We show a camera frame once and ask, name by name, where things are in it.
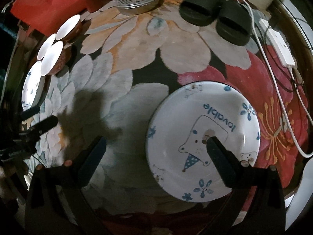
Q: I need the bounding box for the black slipper right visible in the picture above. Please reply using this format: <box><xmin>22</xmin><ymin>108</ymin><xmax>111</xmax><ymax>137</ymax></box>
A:
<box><xmin>216</xmin><ymin>0</ymin><xmax>252</xmax><ymax>46</ymax></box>

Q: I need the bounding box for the black slipper left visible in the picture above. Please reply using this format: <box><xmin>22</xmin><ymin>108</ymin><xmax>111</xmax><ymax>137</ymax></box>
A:
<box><xmin>179</xmin><ymin>0</ymin><xmax>222</xmax><ymax>27</ymax></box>

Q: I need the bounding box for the floral patterned rug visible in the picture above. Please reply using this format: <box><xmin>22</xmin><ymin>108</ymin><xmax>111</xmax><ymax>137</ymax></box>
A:
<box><xmin>27</xmin><ymin>0</ymin><xmax>309</xmax><ymax>214</ymax></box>

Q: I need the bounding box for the red box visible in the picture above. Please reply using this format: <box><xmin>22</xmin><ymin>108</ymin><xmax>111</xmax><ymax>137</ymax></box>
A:
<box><xmin>11</xmin><ymin>0</ymin><xmax>102</xmax><ymax>36</ymax></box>

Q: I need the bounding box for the white power strip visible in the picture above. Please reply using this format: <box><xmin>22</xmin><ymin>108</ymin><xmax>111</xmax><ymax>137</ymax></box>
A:
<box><xmin>259</xmin><ymin>19</ymin><xmax>296</xmax><ymax>69</ymax></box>

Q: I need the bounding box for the white lovable bear plate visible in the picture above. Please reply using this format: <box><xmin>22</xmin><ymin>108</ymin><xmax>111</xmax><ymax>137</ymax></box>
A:
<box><xmin>146</xmin><ymin>81</ymin><xmax>261</xmax><ymax>203</ymax></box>

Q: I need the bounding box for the small white blue-flower plate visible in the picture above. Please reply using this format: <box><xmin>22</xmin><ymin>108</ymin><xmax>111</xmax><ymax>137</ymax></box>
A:
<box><xmin>21</xmin><ymin>61</ymin><xmax>45</xmax><ymax>111</ymax></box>

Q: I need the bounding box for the black slipper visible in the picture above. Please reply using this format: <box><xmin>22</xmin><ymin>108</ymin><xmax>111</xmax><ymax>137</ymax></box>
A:
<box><xmin>179</xmin><ymin>0</ymin><xmax>222</xmax><ymax>27</ymax></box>
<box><xmin>216</xmin><ymin>0</ymin><xmax>252</xmax><ymax>46</ymax></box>

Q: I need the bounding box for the round metal perforated tin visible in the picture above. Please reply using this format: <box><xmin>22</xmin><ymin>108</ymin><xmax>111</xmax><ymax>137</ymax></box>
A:
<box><xmin>115</xmin><ymin>0</ymin><xmax>159</xmax><ymax>15</ymax></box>

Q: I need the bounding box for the white power cable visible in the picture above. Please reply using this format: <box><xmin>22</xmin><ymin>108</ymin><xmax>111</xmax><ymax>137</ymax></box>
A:
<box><xmin>129</xmin><ymin>0</ymin><xmax>313</xmax><ymax>159</ymax></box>

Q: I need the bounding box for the red-brown bowl white inside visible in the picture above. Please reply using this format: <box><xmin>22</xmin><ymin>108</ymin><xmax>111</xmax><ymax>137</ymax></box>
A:
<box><xmin>56</xmin><ymin>14</ymin><xmax>82</xmax><ymax>41</ymax></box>

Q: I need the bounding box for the thin black cable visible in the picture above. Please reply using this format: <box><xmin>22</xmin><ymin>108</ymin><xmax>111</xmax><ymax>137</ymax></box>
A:
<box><xmin>254</xmin><ymin>16</ymin><xmax>313</xmax><ymax>93</ymax></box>

